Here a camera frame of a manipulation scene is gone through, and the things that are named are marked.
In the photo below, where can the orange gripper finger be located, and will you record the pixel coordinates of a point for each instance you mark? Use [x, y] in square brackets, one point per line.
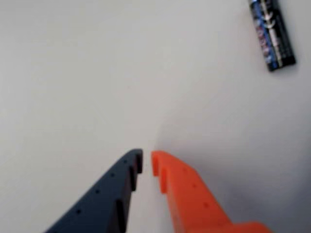
[194, 204]

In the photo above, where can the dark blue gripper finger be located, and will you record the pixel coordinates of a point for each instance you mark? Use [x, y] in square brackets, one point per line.
[102, 201]

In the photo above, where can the black AA battery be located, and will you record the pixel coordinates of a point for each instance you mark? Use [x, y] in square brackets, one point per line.
[272, 34]

